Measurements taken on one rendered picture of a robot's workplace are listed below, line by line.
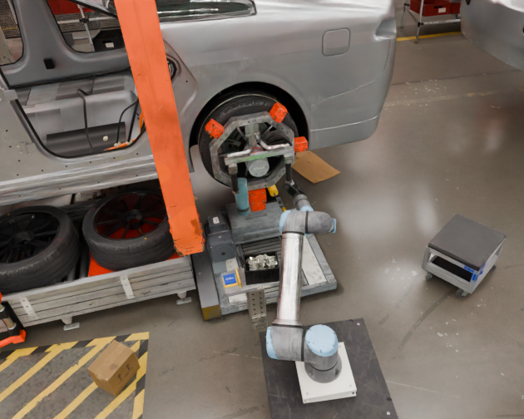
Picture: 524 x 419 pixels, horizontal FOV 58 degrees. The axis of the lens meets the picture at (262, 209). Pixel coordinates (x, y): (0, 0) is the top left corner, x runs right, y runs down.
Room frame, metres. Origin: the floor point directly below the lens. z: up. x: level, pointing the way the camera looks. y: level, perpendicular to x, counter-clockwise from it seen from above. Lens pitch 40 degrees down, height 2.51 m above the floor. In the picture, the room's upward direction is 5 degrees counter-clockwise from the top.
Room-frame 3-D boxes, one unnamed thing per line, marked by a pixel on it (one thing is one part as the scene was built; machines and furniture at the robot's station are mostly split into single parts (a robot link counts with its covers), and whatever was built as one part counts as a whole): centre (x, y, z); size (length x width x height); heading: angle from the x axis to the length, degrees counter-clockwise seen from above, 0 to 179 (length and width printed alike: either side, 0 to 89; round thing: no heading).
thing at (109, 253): (2.47, 0.89, 0.39); 0.66 x 0.66 x 0.24
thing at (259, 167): (2.49, 0.02, 0.85); 0.21 x 0.14 x 0.14; 11
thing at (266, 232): (2.73, 0.06, 0.13); 0.50 x 0.36 x 0.10; 101
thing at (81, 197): (3.45, 1.43, 0.02); 0.52 x 0.42 x 0.04; 95
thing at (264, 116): (2.56, 0.03, 0.85); 0.54 x 0.07 x 0.54; 101
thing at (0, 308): (1.85, 1.61, 0.30); 0.09 x 0.05 x 0.50; 101
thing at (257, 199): (2.60, 0.04, 0.48); 0.16 x 0.12 x 0.17; 11
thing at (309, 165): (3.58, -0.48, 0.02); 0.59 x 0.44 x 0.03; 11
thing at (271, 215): (2.73, 0.06, 0.32); 0.40 x 0.30 x 0.28; 101
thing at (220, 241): (2.41, 0.32, 0.26); 0.42 x 0.18 x 0.35; 11
